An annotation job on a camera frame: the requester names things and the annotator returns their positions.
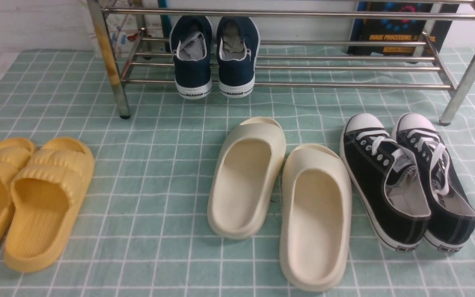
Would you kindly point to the dark image processing book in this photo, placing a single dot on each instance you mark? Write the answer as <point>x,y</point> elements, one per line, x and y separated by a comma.
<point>394,30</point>

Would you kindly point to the cream foam slipper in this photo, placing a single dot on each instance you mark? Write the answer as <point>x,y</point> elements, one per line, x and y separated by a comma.
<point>248,165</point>
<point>316,218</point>

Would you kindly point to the right black canvas sneaker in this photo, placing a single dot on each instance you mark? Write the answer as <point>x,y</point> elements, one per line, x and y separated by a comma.
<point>452,220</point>

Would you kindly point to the navy canvas shoe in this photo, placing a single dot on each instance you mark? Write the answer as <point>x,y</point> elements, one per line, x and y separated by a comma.
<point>238,42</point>
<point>191,41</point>

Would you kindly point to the white printed paper bag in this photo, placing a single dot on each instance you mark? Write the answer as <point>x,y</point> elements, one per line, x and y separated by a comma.
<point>123,28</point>

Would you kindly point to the teal vertical pole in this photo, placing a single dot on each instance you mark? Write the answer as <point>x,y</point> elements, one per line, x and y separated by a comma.
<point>165,24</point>

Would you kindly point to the left cream foam slipper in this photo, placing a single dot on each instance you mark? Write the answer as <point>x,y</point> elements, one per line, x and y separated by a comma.
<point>248,165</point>

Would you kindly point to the left black canvas sneaker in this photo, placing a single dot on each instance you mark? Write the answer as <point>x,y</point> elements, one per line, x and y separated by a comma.
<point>387,179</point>

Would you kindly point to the stainless steel shoe rack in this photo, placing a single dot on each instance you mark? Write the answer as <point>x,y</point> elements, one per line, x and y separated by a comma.
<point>426,58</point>

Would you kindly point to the right yellow foam slipper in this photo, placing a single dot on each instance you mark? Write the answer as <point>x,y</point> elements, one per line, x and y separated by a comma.
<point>48,194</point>

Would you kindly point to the green checkered tablecloth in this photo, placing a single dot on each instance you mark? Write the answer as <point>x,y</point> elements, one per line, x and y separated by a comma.
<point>142,230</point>

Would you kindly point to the black canvas sneaker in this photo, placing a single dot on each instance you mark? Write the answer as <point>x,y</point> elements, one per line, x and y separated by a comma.
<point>387,179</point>
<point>452,220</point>

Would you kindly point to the right cream foam slipper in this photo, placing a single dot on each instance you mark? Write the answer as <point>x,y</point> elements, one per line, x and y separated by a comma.
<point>316,218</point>

